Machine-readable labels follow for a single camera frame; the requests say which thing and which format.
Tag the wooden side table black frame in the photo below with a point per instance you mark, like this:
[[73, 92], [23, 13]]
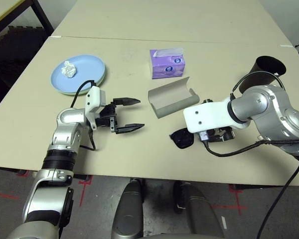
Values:
[[35, 7]]

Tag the red floor tape mark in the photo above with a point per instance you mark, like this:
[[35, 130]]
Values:
[[83, 191], [6, 196], [236, 204]]

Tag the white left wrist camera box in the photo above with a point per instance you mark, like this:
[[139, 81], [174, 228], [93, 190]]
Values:
[[94, 99]]

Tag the grey glasses case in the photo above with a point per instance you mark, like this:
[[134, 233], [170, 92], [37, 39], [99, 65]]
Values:
[[169, 97]]

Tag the grey robot leg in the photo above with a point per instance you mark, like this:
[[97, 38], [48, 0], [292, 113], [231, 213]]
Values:
[[128, 211], [201, 214]]

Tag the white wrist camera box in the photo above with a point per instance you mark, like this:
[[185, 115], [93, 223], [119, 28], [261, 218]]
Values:
[[209, 117], [94, 99]]

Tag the black foam floor mat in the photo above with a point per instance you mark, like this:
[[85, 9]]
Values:
[[12, 54]]

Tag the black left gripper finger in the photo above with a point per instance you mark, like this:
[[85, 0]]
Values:
[[125, 101], [129, 128]]

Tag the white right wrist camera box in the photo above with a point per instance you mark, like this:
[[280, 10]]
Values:
[[209, 117]]

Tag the blue plastic plate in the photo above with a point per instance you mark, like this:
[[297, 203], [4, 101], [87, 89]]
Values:
[[84, 72]]

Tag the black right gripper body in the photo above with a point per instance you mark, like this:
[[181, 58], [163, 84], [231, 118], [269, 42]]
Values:
[[221, 135]]

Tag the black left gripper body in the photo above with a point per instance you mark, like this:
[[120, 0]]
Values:
[[109, 117]]

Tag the black plastic cup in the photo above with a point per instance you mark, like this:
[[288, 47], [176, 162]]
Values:
[[264, 67]]

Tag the black sunglasses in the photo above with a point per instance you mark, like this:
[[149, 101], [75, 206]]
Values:
[[183, 139]]

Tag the grey robot right leg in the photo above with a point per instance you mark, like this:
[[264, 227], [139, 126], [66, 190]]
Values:
[[201, 214]]

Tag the grey robot left leg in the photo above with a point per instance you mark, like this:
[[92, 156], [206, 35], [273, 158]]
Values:
[[128, 211]]

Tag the white floor tape strip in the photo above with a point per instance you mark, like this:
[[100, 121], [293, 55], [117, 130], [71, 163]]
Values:
[[224, 222]]

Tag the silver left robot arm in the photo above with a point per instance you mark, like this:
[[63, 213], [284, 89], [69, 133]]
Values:
[[64, 129]]

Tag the purple tissue box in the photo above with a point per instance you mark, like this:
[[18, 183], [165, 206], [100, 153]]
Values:
[[167, 67]]

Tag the green plastic plate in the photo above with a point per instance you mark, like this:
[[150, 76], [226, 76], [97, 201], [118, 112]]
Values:
[[103, 79]]

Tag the white tissue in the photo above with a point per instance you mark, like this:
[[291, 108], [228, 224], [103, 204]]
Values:
[[68, 69]]

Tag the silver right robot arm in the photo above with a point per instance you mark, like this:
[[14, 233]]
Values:
[[269, 109]]

